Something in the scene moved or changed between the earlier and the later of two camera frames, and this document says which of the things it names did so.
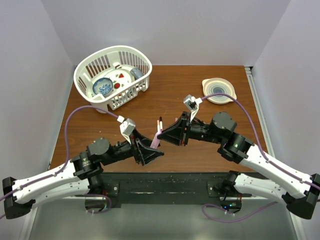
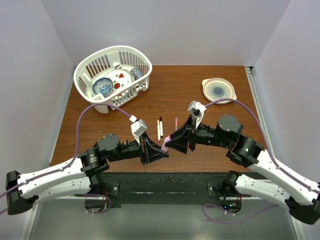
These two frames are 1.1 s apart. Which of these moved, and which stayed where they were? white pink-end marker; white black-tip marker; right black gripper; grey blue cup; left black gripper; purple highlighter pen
Moved: right black gripper; purple highlighter pen
Stayed: white black-tip marker; grey blue cup; white pink-end marker; left black gripper
